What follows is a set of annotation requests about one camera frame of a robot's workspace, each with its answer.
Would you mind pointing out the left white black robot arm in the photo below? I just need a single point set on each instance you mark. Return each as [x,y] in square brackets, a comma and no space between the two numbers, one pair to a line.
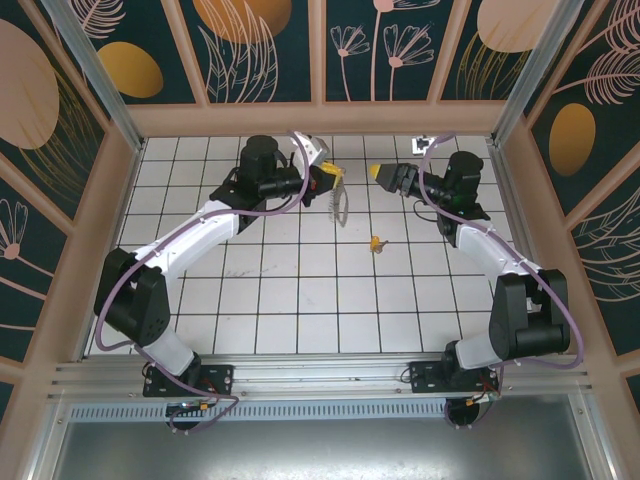
[190,240]

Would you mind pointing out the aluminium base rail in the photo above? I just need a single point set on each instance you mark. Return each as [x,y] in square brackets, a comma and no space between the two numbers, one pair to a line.
[320,375]

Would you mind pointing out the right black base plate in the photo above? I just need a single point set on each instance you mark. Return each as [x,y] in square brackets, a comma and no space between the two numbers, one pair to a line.
[425,377]

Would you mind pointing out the left aluminium corner post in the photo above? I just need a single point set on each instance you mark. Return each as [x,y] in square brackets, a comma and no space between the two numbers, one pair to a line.
[95,75]

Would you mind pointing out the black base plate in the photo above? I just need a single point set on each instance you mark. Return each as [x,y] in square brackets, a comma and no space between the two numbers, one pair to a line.
[425,377]
[220,380]

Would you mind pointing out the aluminium side rail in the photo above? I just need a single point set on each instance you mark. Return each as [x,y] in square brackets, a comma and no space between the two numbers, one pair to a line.
[505,200]

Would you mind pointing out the grey metal sheet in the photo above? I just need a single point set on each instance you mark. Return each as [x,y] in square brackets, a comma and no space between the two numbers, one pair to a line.
[320,450]

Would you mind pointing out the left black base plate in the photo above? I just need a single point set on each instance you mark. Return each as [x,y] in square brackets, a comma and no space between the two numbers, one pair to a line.
[220,380]

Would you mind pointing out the yellow plastic key tag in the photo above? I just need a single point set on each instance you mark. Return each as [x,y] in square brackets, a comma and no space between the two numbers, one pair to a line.
[374,244]

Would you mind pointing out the aluminium corner post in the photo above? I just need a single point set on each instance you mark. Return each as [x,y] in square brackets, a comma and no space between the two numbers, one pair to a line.
[95,75]
[540,70]

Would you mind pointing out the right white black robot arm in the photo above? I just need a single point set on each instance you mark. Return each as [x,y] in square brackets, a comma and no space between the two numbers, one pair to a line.
[485,245]

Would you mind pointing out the right aluminium corner post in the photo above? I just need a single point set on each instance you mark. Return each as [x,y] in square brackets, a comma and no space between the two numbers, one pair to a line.
[540,70]

